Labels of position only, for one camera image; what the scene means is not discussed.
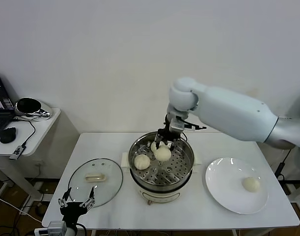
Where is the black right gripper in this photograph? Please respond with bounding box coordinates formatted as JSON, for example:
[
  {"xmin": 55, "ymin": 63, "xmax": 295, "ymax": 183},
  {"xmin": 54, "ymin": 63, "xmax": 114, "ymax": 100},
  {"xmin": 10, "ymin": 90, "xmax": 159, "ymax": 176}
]
[{"xmin": 153, "ymin": 118, "xmax": 182, "ymax": 152}]

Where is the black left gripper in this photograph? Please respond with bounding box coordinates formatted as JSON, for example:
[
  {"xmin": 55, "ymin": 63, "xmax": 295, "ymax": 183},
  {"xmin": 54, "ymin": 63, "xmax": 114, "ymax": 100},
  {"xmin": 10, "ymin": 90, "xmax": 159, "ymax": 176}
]
[{"xmin": 58, "ymin": 186, "xmax": 96, "ymax": 225}]

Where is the round glass pot lid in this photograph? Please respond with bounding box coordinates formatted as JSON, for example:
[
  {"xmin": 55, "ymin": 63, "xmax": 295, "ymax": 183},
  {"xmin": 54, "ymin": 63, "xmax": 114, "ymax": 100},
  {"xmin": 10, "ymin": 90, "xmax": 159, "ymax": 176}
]
[{"xmin": 67, "ymin": 158, "xmax": 123, "ymax": 208}]

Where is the stainless steel steamer basket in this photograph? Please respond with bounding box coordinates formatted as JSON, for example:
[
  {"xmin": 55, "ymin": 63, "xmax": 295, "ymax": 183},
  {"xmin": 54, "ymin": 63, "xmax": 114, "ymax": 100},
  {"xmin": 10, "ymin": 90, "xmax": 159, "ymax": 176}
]
[{"xmin": 120, "ymin": 132, "xmax": 203, "ymax": 192}]

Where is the dark round floor object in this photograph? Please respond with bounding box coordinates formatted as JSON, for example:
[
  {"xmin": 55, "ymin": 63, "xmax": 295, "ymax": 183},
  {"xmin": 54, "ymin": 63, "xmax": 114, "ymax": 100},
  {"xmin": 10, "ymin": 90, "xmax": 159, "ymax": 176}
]
[{"xmin": 34, "ymin": 205, "xmax": 47, "ymax": 216}]

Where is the cream electric cooker base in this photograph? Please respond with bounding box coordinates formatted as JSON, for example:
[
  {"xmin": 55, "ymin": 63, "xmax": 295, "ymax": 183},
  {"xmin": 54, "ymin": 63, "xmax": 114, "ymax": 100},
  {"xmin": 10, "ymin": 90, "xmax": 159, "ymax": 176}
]
[{"xmin": 121, "ymin": 159, "xmax": 202, "ymax": 205}]

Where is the white round plate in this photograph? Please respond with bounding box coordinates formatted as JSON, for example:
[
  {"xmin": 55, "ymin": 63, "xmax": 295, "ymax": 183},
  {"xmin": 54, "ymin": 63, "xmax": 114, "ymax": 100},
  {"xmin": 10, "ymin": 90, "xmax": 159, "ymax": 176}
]
[{"xmin": 205, "ymin": 157, "xmax": 269, "ymax": 215}]

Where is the small grey usb hub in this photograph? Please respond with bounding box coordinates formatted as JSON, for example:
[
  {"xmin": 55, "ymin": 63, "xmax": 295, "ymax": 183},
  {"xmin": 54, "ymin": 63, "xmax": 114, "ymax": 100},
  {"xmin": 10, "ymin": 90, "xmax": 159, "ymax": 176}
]
[{"xmin": 8, "ymin": 145, "xmax": 27, "ymax": 161}]

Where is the white side table with laptop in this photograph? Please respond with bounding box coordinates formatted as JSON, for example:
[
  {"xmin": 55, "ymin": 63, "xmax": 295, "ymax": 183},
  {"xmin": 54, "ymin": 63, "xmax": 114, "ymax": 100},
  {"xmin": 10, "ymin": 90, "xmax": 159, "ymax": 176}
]
[{"xmin": 0, "ymin": 107, "xmax": 81, "ymax": 205}]

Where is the black computer mouse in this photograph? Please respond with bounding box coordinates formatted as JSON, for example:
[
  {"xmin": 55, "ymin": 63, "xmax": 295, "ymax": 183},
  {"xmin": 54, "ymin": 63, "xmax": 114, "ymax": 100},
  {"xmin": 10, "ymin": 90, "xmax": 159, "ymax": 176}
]
[{"xmin": 0, "ymin": 126, "xmax": 17, "ymax": 144}]

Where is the black open laptop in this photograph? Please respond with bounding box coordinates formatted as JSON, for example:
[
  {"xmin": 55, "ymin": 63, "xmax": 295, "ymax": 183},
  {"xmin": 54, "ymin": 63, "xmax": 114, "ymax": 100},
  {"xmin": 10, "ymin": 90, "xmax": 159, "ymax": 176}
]
[{"xmin": 0, "ymin": 72, "xmax": 17, "ymax": 143}]

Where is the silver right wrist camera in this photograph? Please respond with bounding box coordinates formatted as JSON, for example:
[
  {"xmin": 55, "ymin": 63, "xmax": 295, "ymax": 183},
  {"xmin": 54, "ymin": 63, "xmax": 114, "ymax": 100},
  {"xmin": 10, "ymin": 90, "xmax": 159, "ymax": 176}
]
[{"xmin": 169, "ymin": 118, "xmax": 186, "ymax": 135}]

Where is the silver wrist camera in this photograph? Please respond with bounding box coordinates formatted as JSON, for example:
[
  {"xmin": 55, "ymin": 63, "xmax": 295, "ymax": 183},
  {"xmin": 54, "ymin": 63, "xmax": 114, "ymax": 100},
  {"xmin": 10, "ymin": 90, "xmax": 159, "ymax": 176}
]
[
  {"xmin": 33, "ymin": 220, "xmax": 67, "ymax": 236},
  {"xmin": 169, "ymin": 118, "xmax": 186, "ymax": 135}
]

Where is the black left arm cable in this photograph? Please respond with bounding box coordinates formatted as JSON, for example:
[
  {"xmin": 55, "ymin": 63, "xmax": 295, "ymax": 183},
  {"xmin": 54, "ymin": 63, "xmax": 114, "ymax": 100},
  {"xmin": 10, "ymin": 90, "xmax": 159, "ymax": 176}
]
[{"xmin": 76, "ymin": 222, "xmax": 88, "ymax": 236}]

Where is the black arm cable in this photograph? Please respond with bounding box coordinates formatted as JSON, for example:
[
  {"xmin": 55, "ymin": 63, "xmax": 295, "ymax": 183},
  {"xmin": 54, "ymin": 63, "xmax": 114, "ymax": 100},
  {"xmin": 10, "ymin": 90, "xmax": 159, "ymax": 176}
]
[
  {"xmin": 180, "ymin": 118, "xmax": 207, "ymax": 131},
  {"xmin": 76, "ymin": 222, "xmax": 88, "ymax": 236}
]

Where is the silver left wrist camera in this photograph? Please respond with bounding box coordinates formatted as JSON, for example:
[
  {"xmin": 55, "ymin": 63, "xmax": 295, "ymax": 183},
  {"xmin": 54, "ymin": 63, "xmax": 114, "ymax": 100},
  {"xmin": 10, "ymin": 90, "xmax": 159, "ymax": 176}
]
[{"xmin": 33, "ymin": 220, "xmax": 67, "ymax": 236}]

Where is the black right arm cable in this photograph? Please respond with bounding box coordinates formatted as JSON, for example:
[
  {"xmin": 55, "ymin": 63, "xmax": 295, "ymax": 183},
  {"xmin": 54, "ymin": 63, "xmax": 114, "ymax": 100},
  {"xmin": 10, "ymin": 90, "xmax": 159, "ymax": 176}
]
[{"xmin": 180, "ymin": 118, "xmax": 207, "ymax": 131}]

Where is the white floor cable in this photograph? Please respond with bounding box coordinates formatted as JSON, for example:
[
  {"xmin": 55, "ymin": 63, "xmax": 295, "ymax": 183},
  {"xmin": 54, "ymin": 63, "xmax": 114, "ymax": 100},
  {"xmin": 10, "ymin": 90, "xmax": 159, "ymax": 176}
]
[{"xmin": 0, "ymin": 193, "xmax": 42, "ymax": 224}]

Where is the black usb hub cable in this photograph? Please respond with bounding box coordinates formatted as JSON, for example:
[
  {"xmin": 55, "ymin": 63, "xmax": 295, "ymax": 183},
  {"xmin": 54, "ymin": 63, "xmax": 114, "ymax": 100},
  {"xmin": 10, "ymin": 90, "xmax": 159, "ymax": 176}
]
[{"xmin": 13, "ymin": 118, "xmax": 37, "ymax": 148}]

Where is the black power adapter cable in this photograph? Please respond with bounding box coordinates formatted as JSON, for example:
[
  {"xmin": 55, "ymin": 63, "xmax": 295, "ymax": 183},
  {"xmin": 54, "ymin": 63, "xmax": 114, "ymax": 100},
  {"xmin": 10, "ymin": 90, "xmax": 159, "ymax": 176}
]
[{"xmin": 274, "ymin": 148, "xmax": 292, "ymax": 181}]

